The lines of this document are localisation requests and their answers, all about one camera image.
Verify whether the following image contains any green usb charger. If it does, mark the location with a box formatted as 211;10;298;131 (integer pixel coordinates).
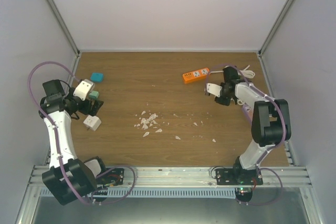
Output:
88;91;99;100

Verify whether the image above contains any white tiger charger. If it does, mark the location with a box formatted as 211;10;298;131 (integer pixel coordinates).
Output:
83;115;101;131

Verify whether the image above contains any white power strip cable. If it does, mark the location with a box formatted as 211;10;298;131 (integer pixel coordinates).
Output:
208;63;256;79

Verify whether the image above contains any blue plug adapter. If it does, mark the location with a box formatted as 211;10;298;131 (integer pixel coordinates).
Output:
90;72;104;83

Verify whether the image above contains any orange power strip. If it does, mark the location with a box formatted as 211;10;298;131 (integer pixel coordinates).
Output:
182;68;209;84

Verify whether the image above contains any purple power strip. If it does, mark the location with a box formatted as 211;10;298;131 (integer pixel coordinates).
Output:
242;104;253;124

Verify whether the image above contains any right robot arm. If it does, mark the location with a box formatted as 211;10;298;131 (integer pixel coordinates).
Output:
205;66;291;185

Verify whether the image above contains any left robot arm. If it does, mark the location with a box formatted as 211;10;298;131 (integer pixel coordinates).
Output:
39;79;108;206

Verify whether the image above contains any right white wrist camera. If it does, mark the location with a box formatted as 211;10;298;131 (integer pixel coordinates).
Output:
205;83;222;98

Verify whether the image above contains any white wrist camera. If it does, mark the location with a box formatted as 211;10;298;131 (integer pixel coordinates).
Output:
73;79;95;101
205;83;222;98

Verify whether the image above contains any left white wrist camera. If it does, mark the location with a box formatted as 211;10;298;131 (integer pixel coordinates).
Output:
73;79;95;101

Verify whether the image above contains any aluminium rail frame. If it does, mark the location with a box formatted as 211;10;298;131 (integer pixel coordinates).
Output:
16;166;323;223

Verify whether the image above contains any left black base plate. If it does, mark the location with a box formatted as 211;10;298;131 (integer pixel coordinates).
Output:
96;168;124;187

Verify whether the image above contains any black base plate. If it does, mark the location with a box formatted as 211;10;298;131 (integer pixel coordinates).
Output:
210;166;263;186
96;168;124;187

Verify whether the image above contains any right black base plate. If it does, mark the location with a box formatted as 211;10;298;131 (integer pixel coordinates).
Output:
210;166;263;186

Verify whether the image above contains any grey slotted cable duct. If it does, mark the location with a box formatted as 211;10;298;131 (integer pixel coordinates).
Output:
39;187;237;198

